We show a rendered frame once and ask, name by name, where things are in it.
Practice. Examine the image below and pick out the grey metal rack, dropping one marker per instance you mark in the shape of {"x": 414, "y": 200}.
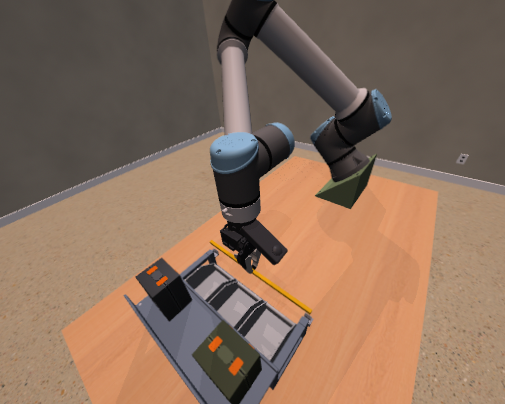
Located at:
{"x": 188, "y": 329}

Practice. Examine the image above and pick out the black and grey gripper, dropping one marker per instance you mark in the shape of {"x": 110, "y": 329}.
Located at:
{"x": 247, "y": 252}

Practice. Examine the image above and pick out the yellow bar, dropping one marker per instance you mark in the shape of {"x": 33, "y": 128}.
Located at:
{"x": 268, "y": 282}

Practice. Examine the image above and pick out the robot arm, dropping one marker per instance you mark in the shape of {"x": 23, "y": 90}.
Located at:
{"x": 240, "y": 159}

